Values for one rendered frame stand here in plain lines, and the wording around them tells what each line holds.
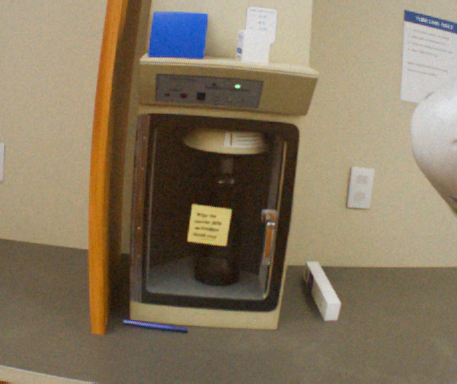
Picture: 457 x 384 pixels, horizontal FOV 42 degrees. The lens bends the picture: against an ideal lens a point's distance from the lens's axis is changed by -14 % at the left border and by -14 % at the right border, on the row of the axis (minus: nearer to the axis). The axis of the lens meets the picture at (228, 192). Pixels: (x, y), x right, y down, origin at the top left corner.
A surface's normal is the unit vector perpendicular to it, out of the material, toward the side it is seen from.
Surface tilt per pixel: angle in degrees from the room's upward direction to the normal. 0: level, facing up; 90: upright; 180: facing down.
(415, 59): 90
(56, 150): 90
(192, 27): 90
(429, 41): 90
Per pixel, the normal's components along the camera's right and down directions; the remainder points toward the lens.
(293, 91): -0.03, 0.88
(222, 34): 0.06, 0.28
